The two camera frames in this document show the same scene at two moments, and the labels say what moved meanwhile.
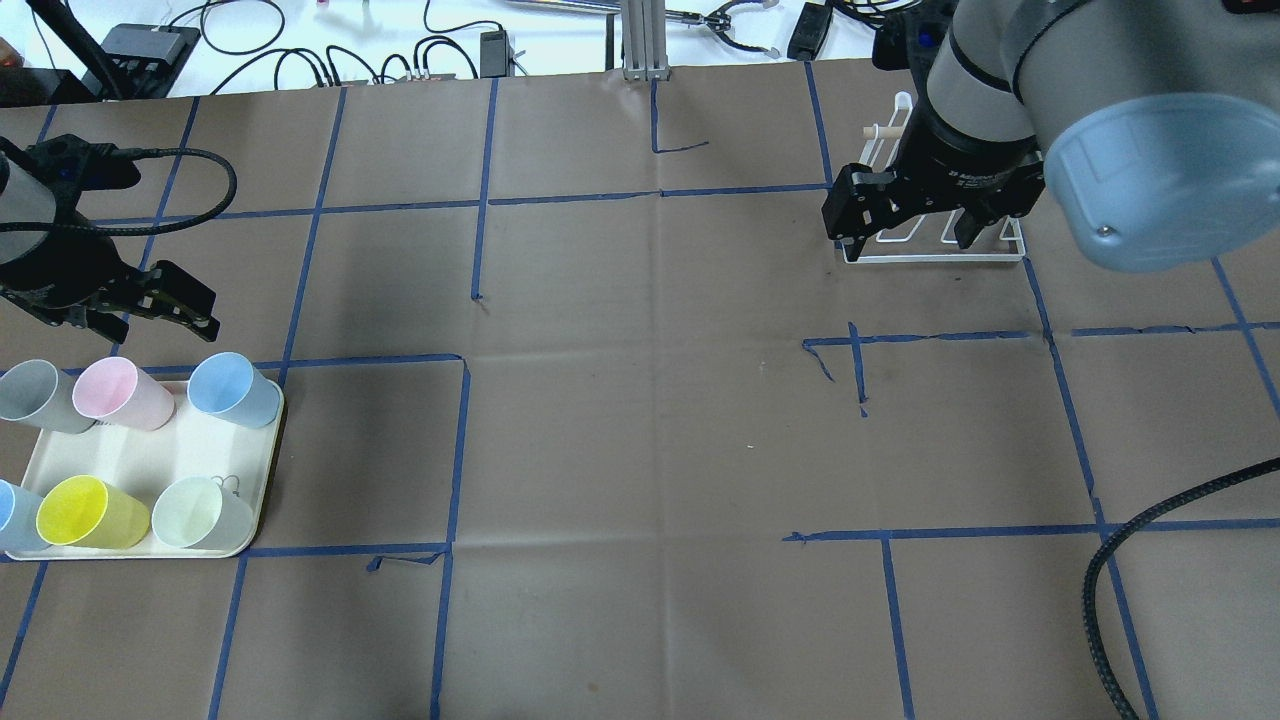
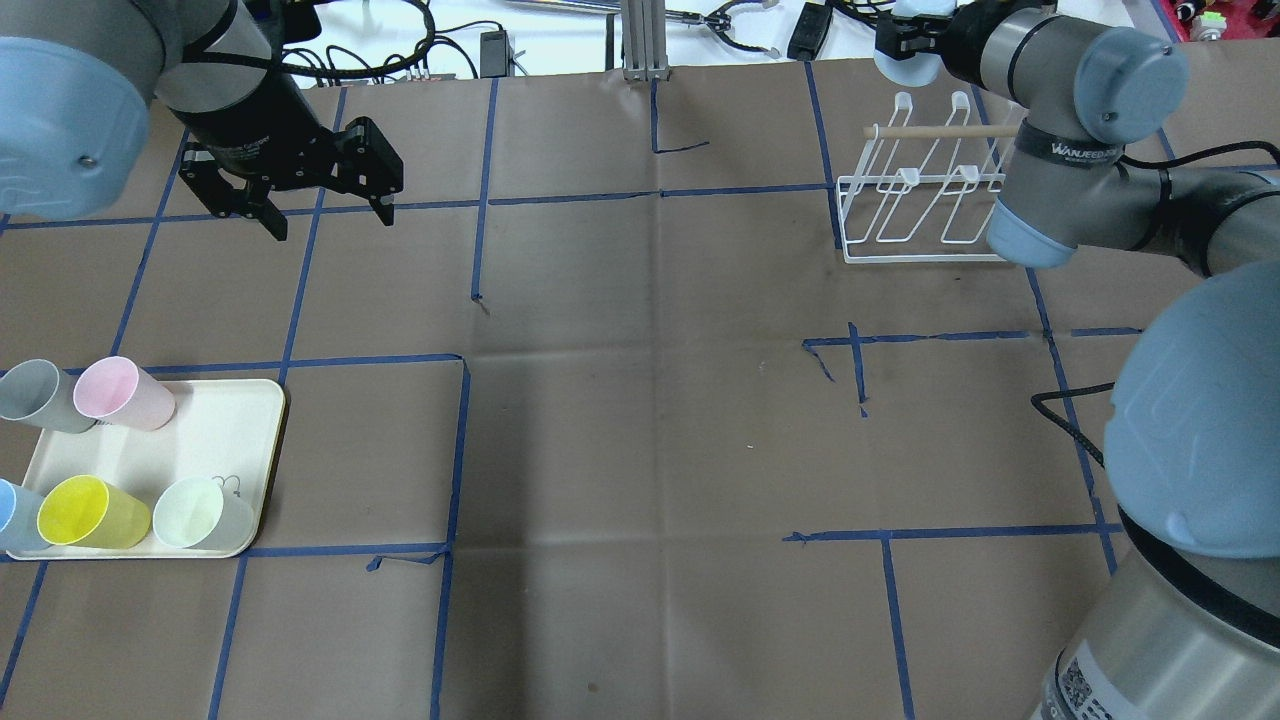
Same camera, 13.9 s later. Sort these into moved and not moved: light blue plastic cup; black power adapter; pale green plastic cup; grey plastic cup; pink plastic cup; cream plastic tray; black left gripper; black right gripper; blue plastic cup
Moved: black right gripper; blue plastic cup; black left gripper
Not moved: light blue plastic cup; grey plastic cup; cream plastic tray; pale green plastic cup; pink plastic cup; black power adapter
